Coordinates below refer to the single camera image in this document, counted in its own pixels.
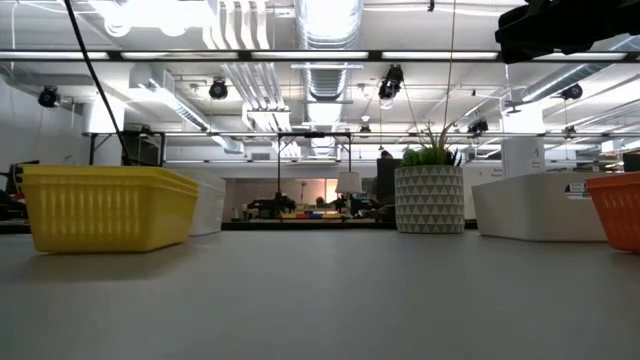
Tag black overhead light bar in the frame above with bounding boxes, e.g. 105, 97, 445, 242
0, 48, 640, 64

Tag distant black robot station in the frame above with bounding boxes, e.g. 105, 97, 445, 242
247, 191, 297, 220

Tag white column with sign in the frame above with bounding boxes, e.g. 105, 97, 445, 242
501, 135, 547, 179

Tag black table edge rail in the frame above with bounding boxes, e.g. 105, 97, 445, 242
221, 221, 397, 232

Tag dark shelving unit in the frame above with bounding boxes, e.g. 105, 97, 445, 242
121, 128, 167, 168

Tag thin black cable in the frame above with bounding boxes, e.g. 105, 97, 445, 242
62, 0, 132, 166

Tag potted plant triangle-pattern pot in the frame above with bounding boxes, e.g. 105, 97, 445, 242
393, 122, 466, 235

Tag black background rig frame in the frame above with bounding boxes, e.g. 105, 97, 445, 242
276, 131, 353, 196

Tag row of coloured blocks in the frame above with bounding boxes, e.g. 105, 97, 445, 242
279, 211, 346, 221

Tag white bin with handles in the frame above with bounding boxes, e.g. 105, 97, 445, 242
471, 172, 610, 243

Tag silver ventilation duct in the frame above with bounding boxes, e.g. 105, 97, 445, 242
293, 0, 365, 101

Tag orange plastic slotted basket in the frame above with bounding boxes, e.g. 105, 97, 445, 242
584, 171, 640, 254

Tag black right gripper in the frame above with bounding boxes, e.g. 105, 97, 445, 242
494, 0, 640, 65

